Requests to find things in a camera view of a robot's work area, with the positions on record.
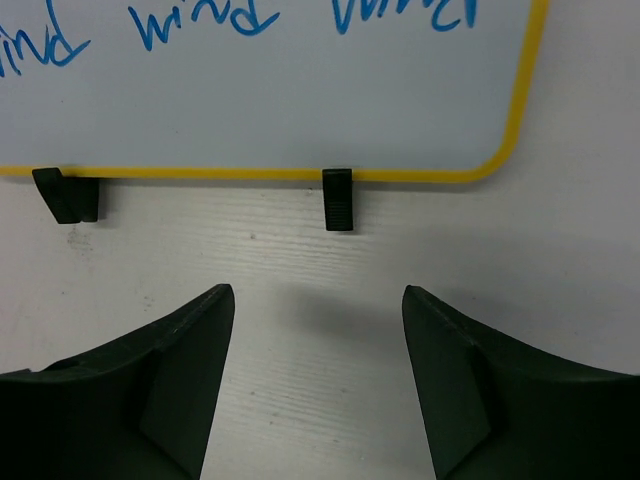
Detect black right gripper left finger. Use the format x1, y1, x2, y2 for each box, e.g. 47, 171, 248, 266
1, 284, 235, 479

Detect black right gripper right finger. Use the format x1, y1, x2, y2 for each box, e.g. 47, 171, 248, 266
402, 286, 639, 479

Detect yellow framed whiteboard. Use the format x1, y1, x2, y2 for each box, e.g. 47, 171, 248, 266
1, 0, 548, 183

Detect black stand foot left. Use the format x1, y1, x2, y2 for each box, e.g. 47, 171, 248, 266
32, 168, 100, 225

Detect black stand foot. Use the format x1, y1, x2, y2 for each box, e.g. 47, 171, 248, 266
32, 168, 100, 225
322, 169, 354, 232

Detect black stand foot right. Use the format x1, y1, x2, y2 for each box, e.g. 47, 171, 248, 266
322, 169, 354, 232

